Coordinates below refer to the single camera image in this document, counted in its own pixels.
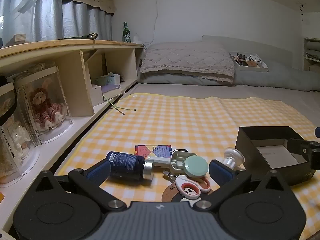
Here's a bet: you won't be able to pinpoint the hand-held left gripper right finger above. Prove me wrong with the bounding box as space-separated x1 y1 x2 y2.
193 159 292 210

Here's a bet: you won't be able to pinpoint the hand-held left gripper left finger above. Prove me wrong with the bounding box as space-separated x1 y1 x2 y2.
32 159 127 211

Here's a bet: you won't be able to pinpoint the white suction cup hook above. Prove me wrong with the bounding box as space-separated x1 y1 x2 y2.
222 147 245 170

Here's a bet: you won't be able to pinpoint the dark blue bottle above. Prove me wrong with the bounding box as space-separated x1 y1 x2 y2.
105 151 154 182

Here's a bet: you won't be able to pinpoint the white red scissors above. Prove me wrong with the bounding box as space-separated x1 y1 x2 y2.
162 170 212 200

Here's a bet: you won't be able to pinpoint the black cardboard box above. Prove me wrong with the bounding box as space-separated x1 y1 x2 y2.
235 126 317 187

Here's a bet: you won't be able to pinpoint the grey plastic holder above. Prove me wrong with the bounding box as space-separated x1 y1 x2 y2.
147 149 197 175

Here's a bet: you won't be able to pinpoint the round cork coaster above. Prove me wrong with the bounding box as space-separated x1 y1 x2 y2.
161 185 215 203

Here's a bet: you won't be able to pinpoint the colourful card box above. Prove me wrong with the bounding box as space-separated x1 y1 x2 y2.
134 145 173 159

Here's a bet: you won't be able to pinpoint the green plant stem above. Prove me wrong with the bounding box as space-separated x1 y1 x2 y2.
104 94 137 115

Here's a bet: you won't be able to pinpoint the grey duvet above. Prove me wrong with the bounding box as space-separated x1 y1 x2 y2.
137 60 320 92

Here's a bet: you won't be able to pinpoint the yellow checked mat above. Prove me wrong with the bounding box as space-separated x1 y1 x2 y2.
54 93 320 238

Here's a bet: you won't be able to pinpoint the white shelf unit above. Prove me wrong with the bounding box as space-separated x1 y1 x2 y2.
302 37 320 72

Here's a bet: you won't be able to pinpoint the folded grey bedding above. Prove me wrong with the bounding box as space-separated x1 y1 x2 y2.
306 41 320 60

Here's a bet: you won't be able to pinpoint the purple notebook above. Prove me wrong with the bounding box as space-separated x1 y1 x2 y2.
101 84 122 93

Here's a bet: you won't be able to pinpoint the cream plush doll clear box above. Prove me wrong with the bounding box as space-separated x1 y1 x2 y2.
0 82 40 184

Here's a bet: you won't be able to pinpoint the brown plush doll clear box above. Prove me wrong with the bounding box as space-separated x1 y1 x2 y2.
14 66 74 144

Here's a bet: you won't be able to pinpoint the pale green tissue box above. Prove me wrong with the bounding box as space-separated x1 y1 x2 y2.
96 73 122 87

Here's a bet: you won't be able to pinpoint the wooden shelf unit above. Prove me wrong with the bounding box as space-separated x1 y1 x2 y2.
0 39 145 235

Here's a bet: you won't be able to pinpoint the beige quilted pillow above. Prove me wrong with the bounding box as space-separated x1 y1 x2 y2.
139 42 235 84

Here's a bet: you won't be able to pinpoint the dark green tray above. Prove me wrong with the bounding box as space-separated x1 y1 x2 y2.
57 32 98 40

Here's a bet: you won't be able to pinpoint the green glass bottle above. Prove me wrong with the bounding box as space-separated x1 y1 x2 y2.
122 22 131 43

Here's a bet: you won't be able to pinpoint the grey curtain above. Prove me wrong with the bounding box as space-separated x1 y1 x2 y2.
0 0 113 47

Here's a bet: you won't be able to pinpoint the white cable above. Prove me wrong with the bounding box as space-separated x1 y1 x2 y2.
145 0 163 48

